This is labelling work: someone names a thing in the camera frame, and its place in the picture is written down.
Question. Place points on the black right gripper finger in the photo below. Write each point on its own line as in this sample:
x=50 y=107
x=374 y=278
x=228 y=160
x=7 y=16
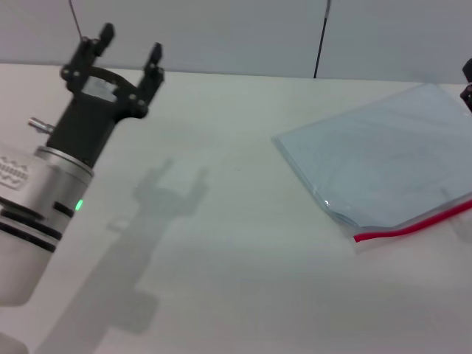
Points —
x=469 y=94

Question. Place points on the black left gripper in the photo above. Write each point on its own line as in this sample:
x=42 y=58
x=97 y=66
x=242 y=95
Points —
x=86 y=118

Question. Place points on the clear document bag red zipper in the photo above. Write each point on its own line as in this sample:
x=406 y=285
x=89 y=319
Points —
x=387 y=155

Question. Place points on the silver connector plug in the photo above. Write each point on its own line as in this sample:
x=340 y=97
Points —
x=40 y=124

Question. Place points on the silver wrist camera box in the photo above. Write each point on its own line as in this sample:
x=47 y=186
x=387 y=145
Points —
x=11 y=173

